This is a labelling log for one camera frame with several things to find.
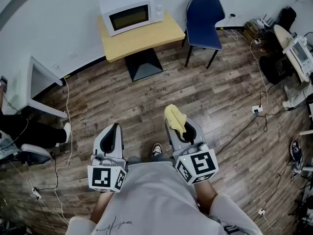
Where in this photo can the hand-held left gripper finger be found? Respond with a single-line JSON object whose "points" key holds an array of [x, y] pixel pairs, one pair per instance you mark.
{"points": [[118, 143], [99, 143]]}

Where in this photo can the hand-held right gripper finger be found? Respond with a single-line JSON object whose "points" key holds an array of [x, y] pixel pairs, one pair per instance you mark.
{"points": [[199, 136], [174, 143]]}

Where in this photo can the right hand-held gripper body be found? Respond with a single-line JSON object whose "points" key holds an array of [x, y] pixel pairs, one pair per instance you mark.
{"points": [[200, 165]]}

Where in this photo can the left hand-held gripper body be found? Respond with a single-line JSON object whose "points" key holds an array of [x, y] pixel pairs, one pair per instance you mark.
{"points": [[100, 177]]}

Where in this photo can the yellow cloth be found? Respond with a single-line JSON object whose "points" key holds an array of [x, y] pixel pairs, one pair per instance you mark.
{"points": [[174, 119]]}

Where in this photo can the white microwave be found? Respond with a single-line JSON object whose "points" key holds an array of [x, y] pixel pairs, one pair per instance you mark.
{"points": [[127, 4]]}

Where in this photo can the person's left forearm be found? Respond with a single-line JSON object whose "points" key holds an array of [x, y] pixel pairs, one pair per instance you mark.
{"points": [[101, 204]]}

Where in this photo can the person's right forearm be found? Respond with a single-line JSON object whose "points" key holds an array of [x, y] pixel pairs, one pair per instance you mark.
{"points": [[206, 195]]}

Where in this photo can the person's right shoe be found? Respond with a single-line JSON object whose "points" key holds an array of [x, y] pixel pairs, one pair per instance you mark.
{"points": [[157, 150]]}

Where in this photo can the person's blue jeans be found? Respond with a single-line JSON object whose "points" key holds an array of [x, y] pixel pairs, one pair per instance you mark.
{"points": [[146, 159]]}

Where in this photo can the person's white shirt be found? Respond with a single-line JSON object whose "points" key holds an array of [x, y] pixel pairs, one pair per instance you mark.
{"points": [[151, 199]]}

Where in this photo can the white power strip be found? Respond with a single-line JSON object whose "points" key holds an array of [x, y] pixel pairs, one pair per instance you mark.
{"points": [[257, 108], [261, 212], [36, 193]]}

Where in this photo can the grey office chair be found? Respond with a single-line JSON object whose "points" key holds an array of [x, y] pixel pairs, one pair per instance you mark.
{"points": [[34, 153]]}

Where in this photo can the white desk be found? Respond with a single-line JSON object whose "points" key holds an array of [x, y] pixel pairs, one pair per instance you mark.
{"points": [[30, 82]]}

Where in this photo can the dark patterned helmet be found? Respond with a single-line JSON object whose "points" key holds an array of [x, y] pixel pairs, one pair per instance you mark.
{"points": [[296, 153]]}

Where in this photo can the light wooden side table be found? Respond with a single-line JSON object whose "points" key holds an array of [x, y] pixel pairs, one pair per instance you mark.
{"points": [[141, 40]]}

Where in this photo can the blue chair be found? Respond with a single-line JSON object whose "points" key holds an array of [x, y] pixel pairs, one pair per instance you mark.
{"points": [[203, 21]]}

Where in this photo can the cardboard box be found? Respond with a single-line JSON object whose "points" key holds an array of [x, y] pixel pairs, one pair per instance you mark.
{"points": [[252, 30]]}

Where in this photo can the round wooden table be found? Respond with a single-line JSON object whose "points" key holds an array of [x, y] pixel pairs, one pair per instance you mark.
{"points": [[281, 37]]}

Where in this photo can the white countertop appliance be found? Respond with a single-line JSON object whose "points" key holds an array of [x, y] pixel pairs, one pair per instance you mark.
{"points": [[299, 53]]}

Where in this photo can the white router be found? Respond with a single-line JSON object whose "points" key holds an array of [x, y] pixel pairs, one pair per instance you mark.
{"points": [[265, 22]]}

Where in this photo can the standing fan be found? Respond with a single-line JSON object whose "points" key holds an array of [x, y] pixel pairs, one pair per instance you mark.
{"points": [[309, 39]]}

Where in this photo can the black office chair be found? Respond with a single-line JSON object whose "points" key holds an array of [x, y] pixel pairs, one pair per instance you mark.
{"points": [[288, 16]]}

